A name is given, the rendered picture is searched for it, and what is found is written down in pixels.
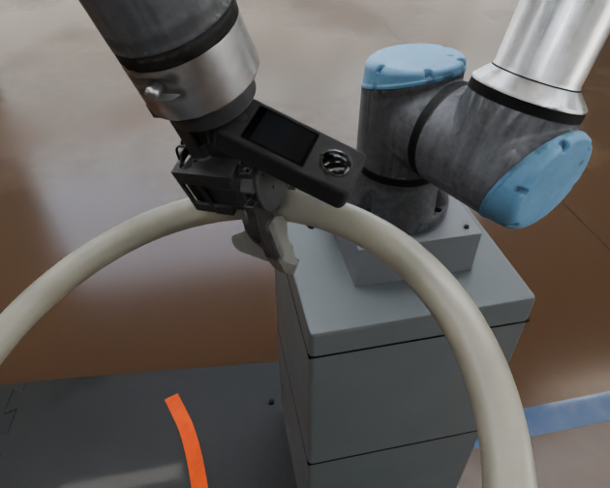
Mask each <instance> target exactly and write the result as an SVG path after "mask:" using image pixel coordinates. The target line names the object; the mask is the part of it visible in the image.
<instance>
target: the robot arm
mask: <svg viewBox="0 0 610 488"><path fill-rule="evenodd" d="M78 1H79V2H80V4H81V5H82V7H83V8H84V10H85V11H86V12H87V14H88V15H89V17H90V18H91V20H92V21H93V23H94V24H95V26H96V27H97V29H98V30H99V32H100V33H101V35H102V37H103V38H104V40H105V41H106V43H107V45H108V46H109V48H110V49H111V51H112V52H113V53H114V55H115V56H116V58H117V59H118V61H119V63H120V65H121V67H122V68H123V70H124V71H125V73H126V74H127V76H128V77H129V79H130V80H131V82H132V83H133V85H134V86H135V88H136V89H137V91H138V93H139V94H140V96H141V97H142V99H143V100H144V101H145V105H146V106H147V108H148V109H149V111H150V112H151V114H152V116H153V117H154V118H163V119H165V120H169V122H170V123H171V125H172V126H173V128H174V129H175V131H176V133H177V134H178V135H179V136H180V138H181V141H180V142H181V145H177V147H176V148H175V152H176V155H177V158H178V162H177V163H176V165H175V167H174V168H173V170H172V171H171V173H172V175H173V176H174V178H175V179H176V181H177V182H178V183H179V185H180V186H181V188H182V189H183V191H184V192H185V193H186V195H187V196H188V198H189V199H190V201H191V202H192V203H193V205H194V206H195V208H196V209H197V210H201V211H208V212H215V213H217V214H224V215H231V216H234V214H235V212H236V211H237V210H244V214H243V215H242V223H243V226H244V229H245V230H244V231H242V232H239V233H237V234H235V235H233V236H232V238H231V240H232V244H233V245H234V247H235V248H236V249H237V250H238V251H240V252H242V253H245V254H248V255H250V256H253V257H256V258H259V259H263V260H266V261H269V262H270V263H271V264H272V266H273V267H275V268H276V269H277V270H278V271H279V272H281V273H284V274H288V275H293V274H294V272H295V270H296V267H297V265H298V263H299V259H297V258H296V257H295V255H294V251H293V245H292V244H291V243H290V241H289V238H288V224H287V221H286V219H285V217H284V216H283V215H275V214H273V213H272V211H274V210H275V209H279V208H280V206H281V201H282V199H283V197H284V195H285V193H286V191H287V190H295V191H302V192H304V193H306V194H308V195H310V196H312V197H314V198H317V199H319V200H321V201H323V202H325V203H327V204H329V205H331V206H333V207H336V208H341V207H343V206H344V205H345V204H346V203H349V204H352V205H354V206H357V207H359V208H362V209H364V210H366V211H368V212H371V213H373V214H375V215H377V216H379V217H381V218H382V219H384V220H386V221H387V222H388V223H390V224H392V225H394V226H395V227H397V228H398V229H400V230H402V231H403V232H405V233H406V234H408V235H415V234H420V233H423V232H426V231H428V230H431V229H433V228H435V227H436V226H438V225H439V224H440V223H441V222H442V221H443V219H444V217H445V215H446V212H447V207H448V203H449V197H448V195H451V196H452V197H454V198H456V199H458V200H459V201H461V202H462V203H464V204H466V205H467V206H468V207H469V208H471V209H472V210H474V211H476V212H477V213H479V215H480V216H481V217H483V218H487V219H490V220H492V221H494V222H495V223H497V224H499V225H501V226H503V227H505V228H508V229H521V228H525V227H527V226H529V225H532V224H533V223H535V222H537V221H538V220H540V219H541V218H543V217H544V216H545V215H547V214H548V213H549V212H550V211H552V210H553V209H554V208H555V207H556V206H557V205H558V204H559V203H560V202H561V201H562V200H563V199H564V197H565V196H566V195H567V194H568V193H569V192H570V190H571V189H572V186H573V185H574V184H575V183H576V182H577V181H578V179H579V178H580V176H581V175H582V173H583V171H584V169H585V168H586V166H587V164H588V161H589V160H590V157H591V154H592V149H593V147H592V140H591V139H590V137H589V136H588V135H587V134H586V133H585V132H583V131H578V129H579V127H580V126H581V124H582V122H583V120H584V118H585V116H586V114H587V112H588V108H587V106H586V103H585V100H584V98H583V95H582V86H583V84H584V82H585V80H586V78H587V76H588V74H589V72H590V70H591V68H592V67H593V65H594V63H595V60H596V58H597V57H598V55H599V53H600V51H601V49H602V47H603V45H604V43H605V42H606V40H607V38H608V36H609V34H610V0H520V1H519V3H518V5H517V8H516V10H515V13H514V15H513V17H512V20H511V21H510V23H509V26H508V28H507V30H506V33H505V35H504V37H503V41H502V44H501V46H500V48H499V51H498V53H497V55H496V58H495V59H494V60H493V61H492V62H491V63H489V64H487V65H485V66H483V67H481V68H479V69H477V70H475V71H473V73H472V76H471V78H470V81H465V80H464V74H465V71H466V69H467V65H466V57H465V56H464V55H463V54H462V53H461V52H460V51H458V50H456V49H453V48H451V47H444V46H439V45H431V44H406V45H397V46H389V47H386V48H383V49H380V50H378V51H376V52H374V53H373V54H372V55H371V56H369V58H368V59H367V61H366V63H365V67H364V73H363V79H362V81H361V84H360V85H361V96H360V108H359V120H358V132H357V145H356V149H354V148H352V147H350V146H348V145H346V144H344V143H343V142H341V141H339V140H337V139H335V138H333V137H330V136H328V135H326V134H324V133H322V132H320V131H318V130H316V129H314V128H312V127H310V126H308V125H306V124H304V123H302V122H300V121H298V120H296V119H294V118H292V117H290V116H288V115H286V114H284V113H282V112H281V111H279V110H277V109H275V108H273V107H270V106H268V105H266V104H263V103H261V102H259V101H257V100H255V99H254V96H255V94H256V89H257V86H256V82H255V80H254V78H255V77H256V75H257V72H258V69H259V55H258V53H257V50H256V48H255V45H254V43H253V40H252V38H251V35H250V33H249V30H248V28H247V26H246V23H245V21H244V18H243V16H242V14H241V12H240V9H239V7H238V4H237V2H236V0H78ZM179 147H182V149H181V151H180V152H178V148H179ZM188 155H190V156H191V157H190V158H189V160H188V161H187V163H186V162H185V160H186V159H187V157H188ZM184 163H185V164H186V165H185V164H184ZM186 184H187V186H188V187H189V189H190V190H191V191H192V193H193V194H194V196H195V197H196V198H195V197H194V196H193V194H192V193H191V191H190V190H189V189H188V187H187V186H186Z"/></svg>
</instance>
